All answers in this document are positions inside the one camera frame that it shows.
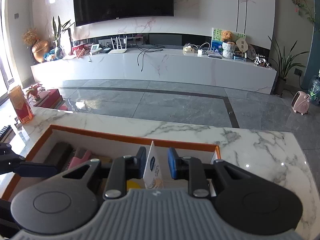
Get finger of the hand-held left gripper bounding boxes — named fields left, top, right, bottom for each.
left=0, top=142, right=60, bottom=178

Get wooden fan-shaped sign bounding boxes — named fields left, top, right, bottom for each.
left=236, top=38, right=248, bottom=54

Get white router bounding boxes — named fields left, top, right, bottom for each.
left=108, top=36, right=128, bottom=54

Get white marble tv console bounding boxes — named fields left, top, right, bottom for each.
left=30, top=45, right=277, bottom=95

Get pink case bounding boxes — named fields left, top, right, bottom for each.
left=67, top=147, right=92, bottom=169

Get green blue painting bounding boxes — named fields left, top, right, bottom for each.
left=211, top=27, right=247, bottom=53

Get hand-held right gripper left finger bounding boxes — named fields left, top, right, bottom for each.
left=61, top=146, right=147, bottom=200

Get green plant in glass vase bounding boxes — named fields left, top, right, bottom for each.
left=51, top=16, right=75, bottom=58

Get teddy bear on cup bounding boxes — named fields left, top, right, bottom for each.
left=222, top=42, right=236, bottom=59

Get red yellow carton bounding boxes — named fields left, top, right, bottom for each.
left=7, top=85, right=34, bottom=124

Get pink space heater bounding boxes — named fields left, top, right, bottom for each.
left=291, top=91, right=311, bottom=115

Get dried flower bunch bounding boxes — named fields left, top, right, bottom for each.
left=22, top=28, right=40, bottom=46

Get blue water jug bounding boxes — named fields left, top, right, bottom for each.
left=309, top=71, right=320, bottom=100

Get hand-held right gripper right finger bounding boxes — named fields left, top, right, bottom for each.
left=167, top=147, right=258, bottom=198

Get red flat box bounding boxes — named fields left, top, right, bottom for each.
left=32, top=89, right=63, bottom=109

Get black white cow figurines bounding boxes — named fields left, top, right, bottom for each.
left=254, top=56, right=271, bottom=67

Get orange cardboard box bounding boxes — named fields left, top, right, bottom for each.
left=0, top=124, right=222, bottom=202

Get small red leafed plant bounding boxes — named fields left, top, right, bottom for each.
left=25, top=83, right=45, bottom=100

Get black cable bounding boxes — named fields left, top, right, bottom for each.
left=136, top=45, right=163, bottom=72

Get dark grey box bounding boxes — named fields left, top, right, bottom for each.
left=45, top=142, right=74, bottom=173

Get golden vase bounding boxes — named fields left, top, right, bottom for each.
left=32, top=39, right=50, bottom=63

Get brown teddy bear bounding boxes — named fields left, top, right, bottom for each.
left=221, top=30, right=235, bottom=43

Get white blue packet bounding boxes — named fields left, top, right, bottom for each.
left=143, top=141, right=164, bottom=189

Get yellow tape measure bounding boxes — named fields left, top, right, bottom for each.
left=126, top=179, right=145, bottom=190

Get tall potted plant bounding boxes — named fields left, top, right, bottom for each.
left=267, top=35, right=310, bottom=97

